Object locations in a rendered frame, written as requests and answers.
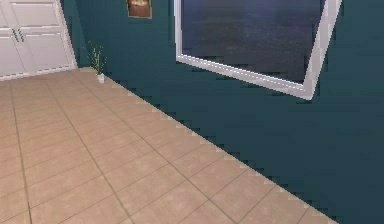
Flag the brown framed wall picture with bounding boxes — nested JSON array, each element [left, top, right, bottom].
[[126, 0, 153, 20]]

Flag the green plant in white pot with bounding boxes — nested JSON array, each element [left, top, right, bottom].
[[83, 41, 108, 84]]

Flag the white panelled cupboard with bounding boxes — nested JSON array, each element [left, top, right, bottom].
[[0, 0, 78, 82]]

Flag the white framed window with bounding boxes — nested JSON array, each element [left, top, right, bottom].
[[173, 0, 343, 101]]

